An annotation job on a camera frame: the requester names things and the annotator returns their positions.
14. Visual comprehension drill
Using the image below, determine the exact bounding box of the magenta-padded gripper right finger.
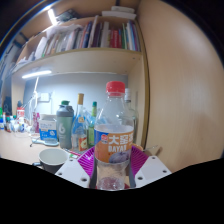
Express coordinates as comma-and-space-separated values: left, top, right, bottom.
128, 145, 173, 189

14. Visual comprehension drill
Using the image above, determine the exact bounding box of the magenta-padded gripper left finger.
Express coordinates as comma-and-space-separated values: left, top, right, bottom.
54, 147, 98, 189

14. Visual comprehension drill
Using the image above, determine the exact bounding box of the clear red-capped water bottle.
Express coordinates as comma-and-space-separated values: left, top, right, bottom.
93, 80, 135, 191

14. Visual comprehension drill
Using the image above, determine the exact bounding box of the brown mug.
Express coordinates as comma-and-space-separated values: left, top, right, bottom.
132, 142, 145, 151

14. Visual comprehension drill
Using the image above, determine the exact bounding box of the green-capped bottle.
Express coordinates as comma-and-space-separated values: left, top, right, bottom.
87, 101, 99, 148

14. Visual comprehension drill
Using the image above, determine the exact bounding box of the yellow-capped clear bottle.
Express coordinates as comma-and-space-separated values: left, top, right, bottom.
70, 93, 89, 154

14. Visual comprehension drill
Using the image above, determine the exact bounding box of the hairbrush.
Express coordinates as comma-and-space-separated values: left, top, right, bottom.
29, 138, 59, 147

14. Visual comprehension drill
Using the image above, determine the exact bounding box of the blue and white box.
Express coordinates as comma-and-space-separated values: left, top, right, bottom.
38, 114, 58, 145

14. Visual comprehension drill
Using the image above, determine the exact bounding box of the tall clear glass bottle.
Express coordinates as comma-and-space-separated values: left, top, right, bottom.
123, 87, 139, 144

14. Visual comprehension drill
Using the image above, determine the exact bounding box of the magenta box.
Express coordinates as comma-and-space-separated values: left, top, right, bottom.
32, 112, 41, 134

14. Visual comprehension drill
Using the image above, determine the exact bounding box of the white power strip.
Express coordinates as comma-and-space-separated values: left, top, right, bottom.
39, 92, 51, 103

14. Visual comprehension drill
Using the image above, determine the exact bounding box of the white desk lamp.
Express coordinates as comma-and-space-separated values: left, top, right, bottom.
28, 76, 40, 116

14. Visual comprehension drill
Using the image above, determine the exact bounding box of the under-shelf light bar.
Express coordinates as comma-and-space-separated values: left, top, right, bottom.
21, 69, 53, 80

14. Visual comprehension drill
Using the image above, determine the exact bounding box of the wooden shelf unit with books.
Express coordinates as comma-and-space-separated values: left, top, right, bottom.
9, 4, 150, 148

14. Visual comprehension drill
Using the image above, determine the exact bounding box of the ceiling tube light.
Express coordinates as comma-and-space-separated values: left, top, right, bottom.
47, 8, 58, 26

